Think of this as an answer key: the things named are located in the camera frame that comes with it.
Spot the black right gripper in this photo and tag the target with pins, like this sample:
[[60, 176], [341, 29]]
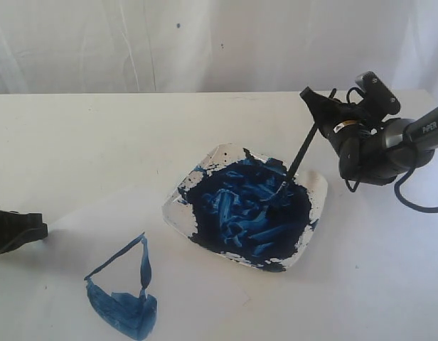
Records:
[[370, 149]]

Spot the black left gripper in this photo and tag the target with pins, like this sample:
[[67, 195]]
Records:
[[18, 229]]

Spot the black paintbrush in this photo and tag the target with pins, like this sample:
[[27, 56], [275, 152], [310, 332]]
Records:
[[297, 160]]

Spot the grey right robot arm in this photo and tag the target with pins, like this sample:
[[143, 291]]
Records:
[[373, 145]]

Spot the white paper sheet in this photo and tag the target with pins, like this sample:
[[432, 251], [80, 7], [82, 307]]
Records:
[[106, 241]]

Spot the clear plate with blue paint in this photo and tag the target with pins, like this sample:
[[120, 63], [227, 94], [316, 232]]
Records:
[[224, 206]]

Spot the white backdrop cloth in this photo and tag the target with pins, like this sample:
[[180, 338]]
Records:
[[215, 46]]

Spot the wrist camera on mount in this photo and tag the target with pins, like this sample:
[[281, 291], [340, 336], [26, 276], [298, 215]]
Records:
[[377, 95]]

